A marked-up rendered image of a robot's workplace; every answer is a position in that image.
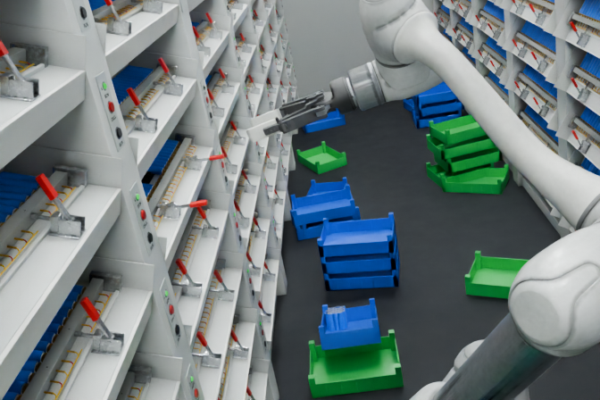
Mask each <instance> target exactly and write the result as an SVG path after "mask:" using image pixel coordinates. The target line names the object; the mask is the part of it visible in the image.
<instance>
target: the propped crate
mask: <svg viewBox="0 0 600 400"><path fill-rule="evenodd" d="M369 300H370V305H365V306H358V307H352V308H346V317H347V328H345V329H340V330H334V331H330V330H328V328H327V322H326V316H325V311H327V309H328V305H327V304H325V305H323V306H322V311H323V314H322V319H321V325H320V326H319V332H320V339H321V349H322V350H330V349H336V348H343V347H349V346H362V345H369V344H376V343H381V339H380V332H379V321H378V315H377V309H376V305H375V300H374V298H370V299H369Z"/></svg>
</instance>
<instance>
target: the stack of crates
mask: <svg viewBox="0 0 600 400"><path fill-rule="evenodd" d="M323 224H324V226H323V229H322V233H321V238H318V239H317V243H318V247H319V253H320V258H321V267H322V271H323V276H324V281H325V286H326V291H331V290H347V289H363V288H392V287H399V270H400V258H399V252H398V244H397V238H396V225H395V219H394V213H393V212H389V213H388V218H381V219H370V220H358V221H338V222H329V219H328V218H323Z"/></svg>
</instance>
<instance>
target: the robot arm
mask: <svg viewBox="0 0 600 400"><path fill-rule="evenodd" d="M359 10H360V19H361V23H362V29H363V32H364V35H365V37H366V39H367V42H368V44H369V46H370V48H371V50H372V52H373V53H374V55H375V60H374V61H372V62H367V63H366V64H364V65H362V66H359V67H357V68H354V69H352V70H350V71H348V72H347V75H348V78H346V77H344V76H343V77H341V78H338V79H334V80H332V81H331V82H330V83H329V86H330V90H331V91H329V92H325V93H324V91H323V89H321V90H319V91H317V92H315V93H313V94H310V95H308V96H304V97H301V98H298V99H296V100H294V101H291V102H288V103H285V104H283V105H282V107H280V108H279V109H276V110H273V111H271V112H267V113H265V114H262V115H260V116H257V117H254V118H253V119H250V120H249V122H250V124H251V126H252V128H250V129H247V130H246V133H247V135H248V137H249V139H250V141H251V143H253V142H256V141H258V140H261V139H264V138H267V137H270V136H272V135H275V134H278V133H280V132H283V134H286V133H288V132H290V131H292V130H295V129H299V128H301V127H303V126H305V125H308V124H310V123H312V122H315V121H318V120H322V119H326V118H327V117H329V116H328V113H329V112H330V111H332V110H334V109H335V108H338V110H339V112H340V113H341V114H342V115H344V114H347V113H350V112H352V111H355V110H356V109H357V106H359V107H360V109H361V110H362V111H365V110H367V109H370V108H372V107H375V106H377V105H380V104H384V103H386V102H389V101H395V100H403V99H405V98H409V97H412V96H416V95H418V94H421V93H423V92H425V91H427V90H430V89H432V88H433V87H435V86H437V85H439V84H440V83H442V82H443V81H444V82H445V83H446V84H447V85H448V87H449V88H450V89H451V90H452V91H453V93H454V94H455V95H456V97H457V98H458V99H459V100H460V102H461V103H462V104H463V106H464V107H465V108H466V109H467V110H468V112H469V113H470V114H471V116H472V117H473V118H474V119H475V121H476V122H477V123H478V124H479V125H480V127H481V128H482V129H483V130H484V131H485V132H486V134H487V135H488V136H489V138H490V139H491V140H492V141H493V142H494V144H495V145H496V146H497V148H498V149H499V150H500V151H501V152H502V154H503V155H504V156H505V157H506V158H507V159H508V161H509V162H510V163H511V164H512V165H513V166H514V167H515V168H516V169H517V170H518V171H519V172H520V173H521V174H522V175H523V176H524V177H525V178H526V179H527V180H528V181H529V182H530V183H531V184H532V185H533V186H534V187H535V188H536V189H537V190H538V191H539V192H540V193H541V194H542V195H543V196H544V197H545V198H546V199H547V200H548V201H549V202H550V203H551V204H552V205H553V206H554V208H555V209H556V210H557V211H558V212H559V213H560V214H561V215H562V216H563V217H564V218H565V220H566V221H567V222H569V223H570V225H571V226H572V227H573V228H574V229H575V230H576V231H575V232H573V233H571V234H569V235H567V236H565V237H563V238H561V239H559V240H557V241H556V242H554V243H553V244H552V245H550V246H548V247H547V248H545V249H544V250H543V251H541V252H540V253H538V254H537V255H535V256H534V257H533V258H531V259H530V260H529V261H528V262H526V263H525V264H524V265H523V267H522V268H521V269H520V271H519V272H518V274H517V275H516V277H515V279H514V281H513V283H512V286H511V289H510V292H509V297H508V307H509V313H508V314H507V315H506V316H505V317H504V318H503V320H502V321H501V322H500V323H499V324H498V325H497V326H496V327H495V329H494V330H493V331H492V332H491V333H490V334H489V335H488V336H487V337H486V339H485V340H478V341H475V342H473V343H471V344H469V345H467V346H466V347H465V348H464V349H463V350H462V351H461V352H460V353H459V354H458V355H457V357H456V358H455V360H454V367H453V368H452V369H451V370H450V371H449V372H448V374H447V375H446V377H445V378H444V380H443V381H442V382H433V383H430V384H428V385H427V386H425V387H423V388H422V389H421V390H420V391H419V392H418V393H416V394H415V395H414V396H413V397H412V398H411V399H410V400H529V385H530V384H531V383H532V382H534V381H535V380H536V379H537V378H538V377H539V376H541V375H542V374H543V373H544V372H545V371H546V370H548V369H549V368H550V367H551V366H552V365H553V364H554V363H556V362H557V361H558V360H559V359H560V358H561V357H571V356H574V355H578V354H582V353H583V352H585V351H587V350H588V349H589V348H590V347H592V346H594V345H596V344H597V343H599V342H600V176H598V175H595V174H594V173H592V172H590V171H586V170H584V169H582V168H580V167H579V166H577V165H575V164H573V163H571V162H568V161H566V160H564V159H563V158H562V157H560V156H559V155H557V154H555V153H554V152H552V151H551V150H550V149H549V148H547V147H546V146H545V145H544V144H543V143H542V142H541V141H540V140H539V139H538V138H537V137H536V136H535V135H534V134H533V133H532V132H531V131H530V130H529V129H528V128H527V127H526V126H525V124H524V123H523V122H522V121H521V120H520V119H519V118H518V116H517V115H516V114H515V113H514V112H513V111H512V109H511V108H510V107H509V106H508V105H507V104H506V103H505V101H504V100H503V99H502V98H501V97H500V96H499V95H498V94H497V92H496V91H495V90H494V89H493V88H492V87H491V86H490V85H489V84H488V83H487V82H486V80H485V79H484V78H483V77H482V76H481V75H480V74H479V72H478V71H477V70H476V69H475V68H474V67H473V66H472V64H471V63H470V62H469V61H468V60H467V59H466V58H465V57H464V56H463V54H462V53H461V52H460V51H459V50H458V49H457V48H456V47H455V46H454V45H452V44H451V43H450V42H449V41H448V40H447V39H446V38H445V37H444V36H443V35H441V34H440V33H439V32H438V20H437V18H436V16H435V15H434V14H432V13H431V12H430V10H429V9H428V8H427V7H426V6H425V4H424V3H423V2H422V1H421V0H360V6H359ZM371 64H372V65H371ZM372 66H373V67H372ZM373 69H374V70H373ZM374 71H375V72H374ZM375 73H376V75H375ZM376 76H377V77H376ZM378 81H379V82H378ZM381 90H382V92H381ZM382 93H383V95H382ZM384 98H385V99H384ZM385 100H386V102H385Z"/></svg>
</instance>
